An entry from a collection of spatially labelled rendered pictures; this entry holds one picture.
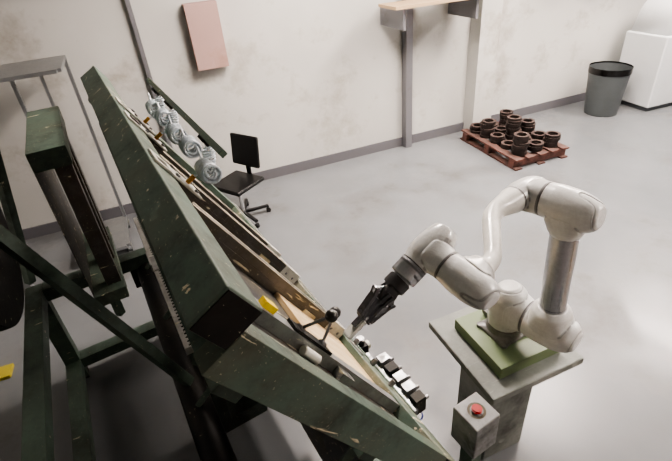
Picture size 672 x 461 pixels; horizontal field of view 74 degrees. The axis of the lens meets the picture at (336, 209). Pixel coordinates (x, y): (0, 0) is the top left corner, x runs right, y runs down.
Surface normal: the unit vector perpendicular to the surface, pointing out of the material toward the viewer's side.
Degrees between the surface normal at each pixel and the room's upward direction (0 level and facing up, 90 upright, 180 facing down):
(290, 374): 90
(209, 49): 90
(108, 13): 90
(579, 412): 0
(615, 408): 0
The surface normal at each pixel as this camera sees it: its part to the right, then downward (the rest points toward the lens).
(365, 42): 0.38, 0.46
